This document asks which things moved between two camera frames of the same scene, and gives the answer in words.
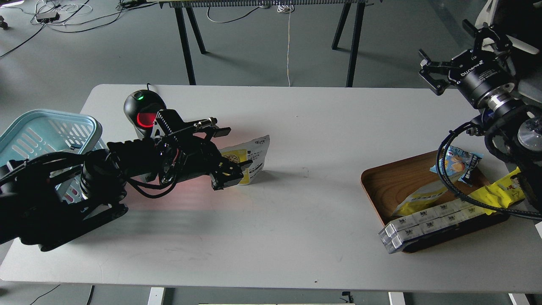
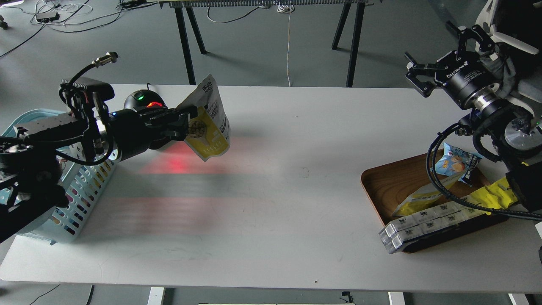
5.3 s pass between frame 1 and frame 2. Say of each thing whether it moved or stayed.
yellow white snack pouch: moved
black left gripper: moved
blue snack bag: stayed
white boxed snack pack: stayed
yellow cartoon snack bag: stayed
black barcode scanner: stayed
